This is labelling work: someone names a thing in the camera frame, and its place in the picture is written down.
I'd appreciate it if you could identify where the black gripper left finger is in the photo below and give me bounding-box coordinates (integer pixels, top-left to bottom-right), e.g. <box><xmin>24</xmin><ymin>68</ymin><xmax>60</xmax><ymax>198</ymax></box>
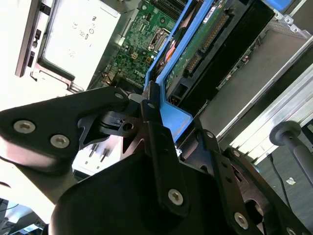
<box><xmin>0</xmin><ymin>82</ymin><xmax>192</xmax><ymax>216</ymax></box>

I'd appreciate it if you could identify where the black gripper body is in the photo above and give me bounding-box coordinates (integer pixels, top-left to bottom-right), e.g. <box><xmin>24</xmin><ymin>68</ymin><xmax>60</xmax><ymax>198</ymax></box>
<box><xmin>48</xmin><ymin>152</ymin><xmax>235</xmax><ymax>235</ymax></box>

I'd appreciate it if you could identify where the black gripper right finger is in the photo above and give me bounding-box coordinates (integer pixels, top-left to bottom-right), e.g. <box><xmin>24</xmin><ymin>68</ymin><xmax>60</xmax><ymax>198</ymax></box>
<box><xmin>194</xmin><ymin>118</ymin><xmax>310</xmax><ymax>235</ymax></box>

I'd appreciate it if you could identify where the hard disk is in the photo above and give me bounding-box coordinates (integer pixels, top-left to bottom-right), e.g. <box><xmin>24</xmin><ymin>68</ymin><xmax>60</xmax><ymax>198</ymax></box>
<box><xmin>143</xmin><ymin>0</ymin><xmax>295</xmax><ymax>144</ymax></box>

